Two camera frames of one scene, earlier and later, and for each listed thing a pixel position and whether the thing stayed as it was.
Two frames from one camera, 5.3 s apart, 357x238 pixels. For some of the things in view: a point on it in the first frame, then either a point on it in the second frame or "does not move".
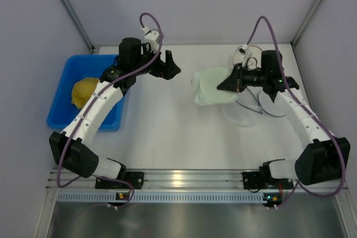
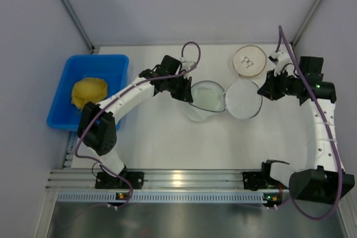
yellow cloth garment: (83, 90) does not move
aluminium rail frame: (189, 180) does not move
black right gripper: (239, 79) to (271, 88)
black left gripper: (163, 68) to (180, 90)
